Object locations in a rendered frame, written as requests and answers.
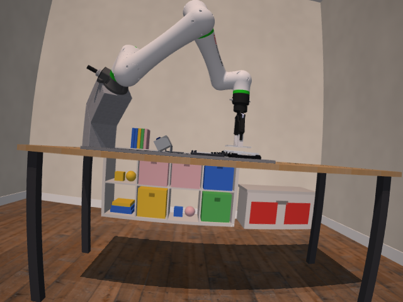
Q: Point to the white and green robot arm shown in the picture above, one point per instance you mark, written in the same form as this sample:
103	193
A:
196	25

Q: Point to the grey operator panel with coloured buttons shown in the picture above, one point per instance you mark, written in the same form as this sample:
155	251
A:
162	143

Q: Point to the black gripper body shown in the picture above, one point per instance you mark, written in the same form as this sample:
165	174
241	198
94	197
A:
240	108

